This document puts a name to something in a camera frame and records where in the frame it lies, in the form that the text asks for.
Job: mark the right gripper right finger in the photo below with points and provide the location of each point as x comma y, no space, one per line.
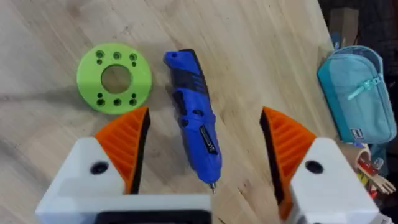
323,186

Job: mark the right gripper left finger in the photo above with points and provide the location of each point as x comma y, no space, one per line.
102,155

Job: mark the blue electric screwdriver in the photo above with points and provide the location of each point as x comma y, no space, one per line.
194,118

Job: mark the green disc with holes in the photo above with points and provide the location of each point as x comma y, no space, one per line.
93,79

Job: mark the teal zip pencil bag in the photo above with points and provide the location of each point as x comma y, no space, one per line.
354,99

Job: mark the brown cardboard box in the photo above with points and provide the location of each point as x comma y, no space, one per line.
343,25

